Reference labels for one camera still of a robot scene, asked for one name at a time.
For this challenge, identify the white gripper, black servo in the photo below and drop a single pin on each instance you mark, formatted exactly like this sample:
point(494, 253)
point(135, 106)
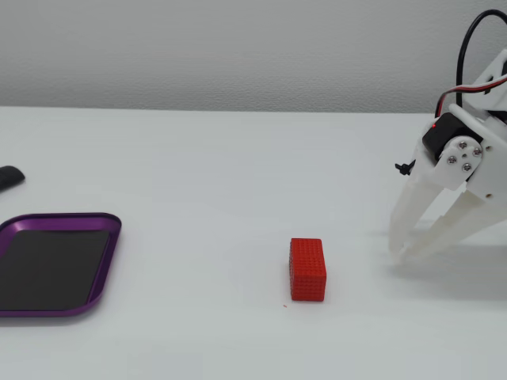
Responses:
point(462, 157)

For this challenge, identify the red textured rectangular block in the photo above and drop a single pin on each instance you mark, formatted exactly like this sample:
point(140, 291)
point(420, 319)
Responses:
point(309, 273)

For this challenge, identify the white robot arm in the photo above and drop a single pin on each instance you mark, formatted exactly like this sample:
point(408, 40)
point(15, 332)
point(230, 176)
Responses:
point(493, 79)

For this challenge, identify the small black mounted part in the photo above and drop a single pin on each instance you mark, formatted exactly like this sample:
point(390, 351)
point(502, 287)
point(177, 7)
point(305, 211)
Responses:
point(404, 168)

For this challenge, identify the purple metal tray, black liner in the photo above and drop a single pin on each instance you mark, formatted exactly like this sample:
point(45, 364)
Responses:
point(51, 269)

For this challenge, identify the black rounded object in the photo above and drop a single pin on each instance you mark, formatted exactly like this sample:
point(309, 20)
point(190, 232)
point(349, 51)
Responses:
point(10, 176)

